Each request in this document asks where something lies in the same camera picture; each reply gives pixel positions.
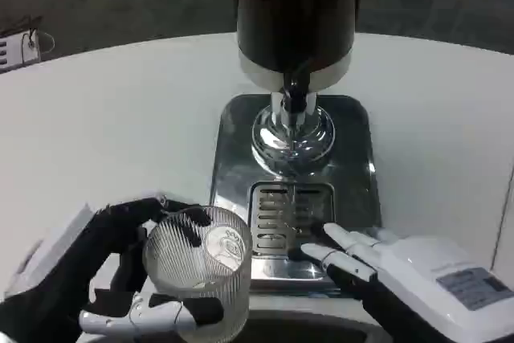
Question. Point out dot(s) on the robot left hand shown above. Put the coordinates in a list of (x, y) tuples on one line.
[(100, 234)]

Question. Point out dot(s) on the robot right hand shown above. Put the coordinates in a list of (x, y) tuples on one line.
[(417, 274)]

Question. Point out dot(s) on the clear ribbed glass cup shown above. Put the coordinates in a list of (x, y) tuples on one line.
[(209, 278)]

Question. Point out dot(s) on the steel drip tray grid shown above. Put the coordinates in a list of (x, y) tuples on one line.
[(277, 206)]

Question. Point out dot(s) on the white box with vents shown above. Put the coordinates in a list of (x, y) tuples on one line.
[(14, 51)]

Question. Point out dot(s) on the black dispenser tap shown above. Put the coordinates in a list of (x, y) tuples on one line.
[(295, 92)]

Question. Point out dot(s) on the dark drink dispenser, steel base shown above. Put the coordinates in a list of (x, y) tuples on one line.
[(293, 13)]

